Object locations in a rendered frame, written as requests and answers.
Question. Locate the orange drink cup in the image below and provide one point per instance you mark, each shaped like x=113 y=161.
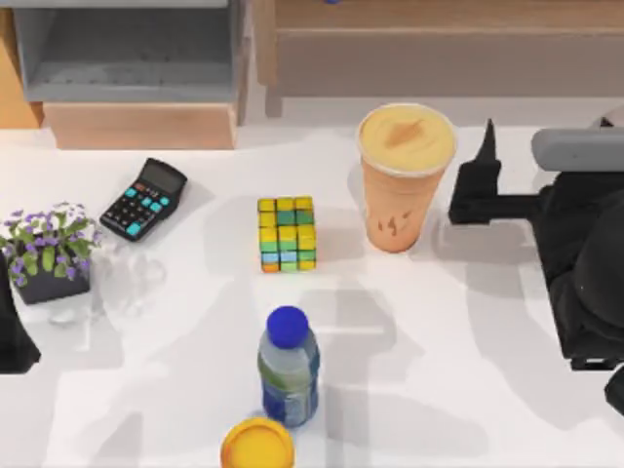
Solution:
x=402 y=180

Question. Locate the pale grey rounded box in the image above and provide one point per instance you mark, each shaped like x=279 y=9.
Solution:
x=577 y=148

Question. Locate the open wooden shelf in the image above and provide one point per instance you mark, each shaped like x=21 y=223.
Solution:
x=439 y=63

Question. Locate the colourful puzzle cube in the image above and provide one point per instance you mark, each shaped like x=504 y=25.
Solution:
x=287 y=234

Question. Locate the blue cap bottle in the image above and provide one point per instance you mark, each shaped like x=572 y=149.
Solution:
x=288 y=370

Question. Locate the black calculator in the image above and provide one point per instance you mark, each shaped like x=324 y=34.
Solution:
x=146 y=197

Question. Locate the yellow round lid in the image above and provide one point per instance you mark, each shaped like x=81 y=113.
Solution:
x=257 y=446

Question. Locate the pale wooden drawer front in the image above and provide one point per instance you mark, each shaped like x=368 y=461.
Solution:
x=136 y=126

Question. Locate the clear glass cup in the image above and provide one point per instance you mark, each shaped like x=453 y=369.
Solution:
x=129 y=278

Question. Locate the purple flower plant pot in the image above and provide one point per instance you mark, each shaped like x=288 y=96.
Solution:
x=49 y=253

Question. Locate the wooden cupboard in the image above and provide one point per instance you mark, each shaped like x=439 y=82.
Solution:
x=14 y=88

